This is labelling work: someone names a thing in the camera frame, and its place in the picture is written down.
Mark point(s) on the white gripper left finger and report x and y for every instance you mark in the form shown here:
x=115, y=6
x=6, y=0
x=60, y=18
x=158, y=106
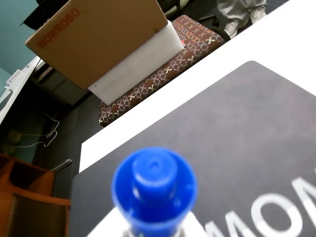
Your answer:
x=111, y=224

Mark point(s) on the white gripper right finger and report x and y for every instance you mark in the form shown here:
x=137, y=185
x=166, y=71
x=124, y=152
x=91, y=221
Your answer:
x=193, y=228

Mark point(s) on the blue Expo whiteboard marker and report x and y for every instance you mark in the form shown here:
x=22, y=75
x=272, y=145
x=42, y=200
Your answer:
x=154, y=190

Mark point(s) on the grey pen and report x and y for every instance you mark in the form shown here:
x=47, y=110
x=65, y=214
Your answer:
x=61, y=165

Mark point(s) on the orange wooden furniture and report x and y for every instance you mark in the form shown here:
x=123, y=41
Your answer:
x=32, y=197

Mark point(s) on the grey WOWROBO mat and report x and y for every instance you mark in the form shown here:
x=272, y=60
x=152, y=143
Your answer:
x=247, y=135

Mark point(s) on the white foam block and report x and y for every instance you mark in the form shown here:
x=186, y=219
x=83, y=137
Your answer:
x=138, y=66

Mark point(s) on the white board with tray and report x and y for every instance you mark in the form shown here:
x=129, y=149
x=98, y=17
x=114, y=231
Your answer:
x=17, y=84

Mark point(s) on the brown WOWROBO cardboard box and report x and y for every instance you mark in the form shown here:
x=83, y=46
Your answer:
x=98, y=42

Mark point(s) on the brown patterned upholstered seat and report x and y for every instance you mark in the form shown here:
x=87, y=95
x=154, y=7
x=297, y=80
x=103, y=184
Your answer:
x=192, y=39

